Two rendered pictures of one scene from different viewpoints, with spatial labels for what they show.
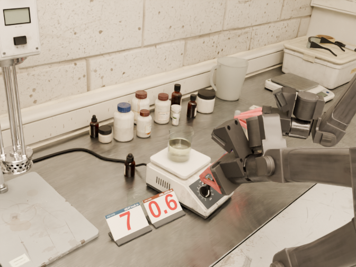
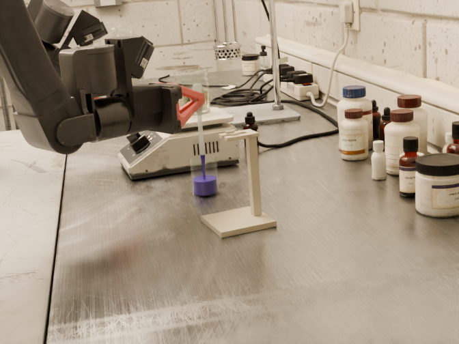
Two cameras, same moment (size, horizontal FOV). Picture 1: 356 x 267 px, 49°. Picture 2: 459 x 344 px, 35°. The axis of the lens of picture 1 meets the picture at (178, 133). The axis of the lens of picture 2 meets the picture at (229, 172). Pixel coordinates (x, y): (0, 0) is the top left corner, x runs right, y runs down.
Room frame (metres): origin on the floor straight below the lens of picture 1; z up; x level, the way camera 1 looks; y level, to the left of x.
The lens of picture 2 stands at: (1.71, -1.00, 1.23)
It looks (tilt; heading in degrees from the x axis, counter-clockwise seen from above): 15 degrees down; 129
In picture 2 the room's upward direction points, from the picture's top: 5 degrees counter-clockwise
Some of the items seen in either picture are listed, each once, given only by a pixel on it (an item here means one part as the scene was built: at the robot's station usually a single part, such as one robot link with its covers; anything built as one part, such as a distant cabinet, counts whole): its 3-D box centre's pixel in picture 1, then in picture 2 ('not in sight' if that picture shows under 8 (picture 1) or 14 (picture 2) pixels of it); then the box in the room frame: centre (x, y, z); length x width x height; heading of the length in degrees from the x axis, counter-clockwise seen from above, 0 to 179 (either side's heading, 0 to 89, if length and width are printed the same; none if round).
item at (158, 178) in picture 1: (186, 177); (182, 142); (0.84, -0.04, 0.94); 0.22 x 0.13 x 0.08; 54
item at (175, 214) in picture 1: (164, 207); not in sight; (0.73, 0.01, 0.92); 0.09 x 0.06 x 0.04; 131
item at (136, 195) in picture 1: (138, 197); not in sight; (0.77, 0.08, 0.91); 0.06 x 0.06 x 0.02
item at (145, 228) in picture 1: (128, 222); not in sight; (0.66, 0.09, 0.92); 0.09 x 0.06 x 0.04; 131
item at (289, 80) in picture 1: (299, 88); not in sight; (1.62, -0.51, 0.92); 0.26 x 0.19 x 0.05; 46
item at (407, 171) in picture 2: (192, 105); (410, 166); (1.28, -0.04, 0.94); 0.03 x 0.03 x 0.08
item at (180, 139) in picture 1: (180, 145); (192, 93); (0.85, -0.01, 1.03); 0.07 x 0.06 x 0.08; 143
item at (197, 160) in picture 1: (180, 159); (193, 117); (0.85, -0.01, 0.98); 0.12 x 0.12 x 0.01; 54
